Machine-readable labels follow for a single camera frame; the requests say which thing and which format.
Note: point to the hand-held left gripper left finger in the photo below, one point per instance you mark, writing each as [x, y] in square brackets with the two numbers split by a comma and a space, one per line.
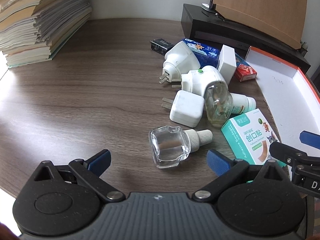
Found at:
[100, 161]

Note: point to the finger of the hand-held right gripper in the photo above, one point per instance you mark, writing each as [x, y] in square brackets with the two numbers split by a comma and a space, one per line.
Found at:
[282, 151]
[310, 137]

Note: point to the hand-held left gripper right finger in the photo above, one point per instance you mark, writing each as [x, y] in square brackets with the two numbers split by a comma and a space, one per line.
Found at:
[217, 162]

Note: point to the teal bandage box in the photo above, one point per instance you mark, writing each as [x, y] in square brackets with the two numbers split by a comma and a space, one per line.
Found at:
[247, 137]

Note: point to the clear bottle with white cap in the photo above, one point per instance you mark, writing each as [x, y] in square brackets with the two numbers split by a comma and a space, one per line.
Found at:
[167, 146]

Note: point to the orange and white cardboard tray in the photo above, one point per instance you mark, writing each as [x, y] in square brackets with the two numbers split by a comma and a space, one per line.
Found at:
[282, 92]

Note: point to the white pill bottle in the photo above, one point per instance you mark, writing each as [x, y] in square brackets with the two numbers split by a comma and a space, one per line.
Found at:
[243, 103]

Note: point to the white square charger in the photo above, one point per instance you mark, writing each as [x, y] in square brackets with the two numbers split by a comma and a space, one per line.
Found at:
[186, 108]

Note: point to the white heater with clear bottle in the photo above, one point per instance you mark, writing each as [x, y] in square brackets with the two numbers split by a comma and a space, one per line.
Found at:
[197, 82]

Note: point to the red playing card box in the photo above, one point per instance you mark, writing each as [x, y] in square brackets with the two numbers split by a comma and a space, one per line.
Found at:
[245, 72]

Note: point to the small white box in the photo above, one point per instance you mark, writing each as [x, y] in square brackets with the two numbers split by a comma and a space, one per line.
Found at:
[227, 62]

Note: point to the white plug-in heater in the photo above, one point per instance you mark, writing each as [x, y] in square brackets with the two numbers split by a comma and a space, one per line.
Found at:
[177, 60]

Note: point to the blue floss box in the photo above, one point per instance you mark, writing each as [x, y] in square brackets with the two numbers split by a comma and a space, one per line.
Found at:
[205, 52]

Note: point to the black charger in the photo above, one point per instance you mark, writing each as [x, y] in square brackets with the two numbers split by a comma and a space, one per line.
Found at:
[160, 45]

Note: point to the black monitor riser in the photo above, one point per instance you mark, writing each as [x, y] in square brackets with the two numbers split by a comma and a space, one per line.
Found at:
[212, 27]

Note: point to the wooden book stand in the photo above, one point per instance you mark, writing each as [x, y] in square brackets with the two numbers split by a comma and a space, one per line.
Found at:
[257, 5]

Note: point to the stack of books and papers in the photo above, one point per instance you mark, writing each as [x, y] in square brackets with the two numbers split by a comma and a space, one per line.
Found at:
[37, 17]

